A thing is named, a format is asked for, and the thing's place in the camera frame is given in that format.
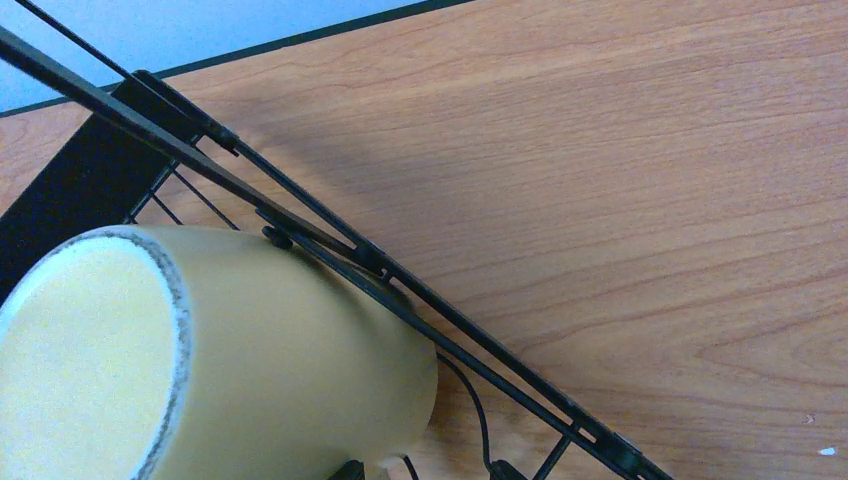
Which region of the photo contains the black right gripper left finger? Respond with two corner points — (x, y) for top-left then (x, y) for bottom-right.
(328, 460), (365, 480)

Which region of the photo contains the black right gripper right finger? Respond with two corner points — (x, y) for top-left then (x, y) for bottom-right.
(490, 460), (527, 480)

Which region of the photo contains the yellow ceramic mug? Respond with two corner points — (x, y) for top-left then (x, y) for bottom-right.
(1, 226), (438, 479)

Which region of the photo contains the black wire dish rack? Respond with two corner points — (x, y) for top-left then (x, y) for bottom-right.
(1, 30), (665, 479)

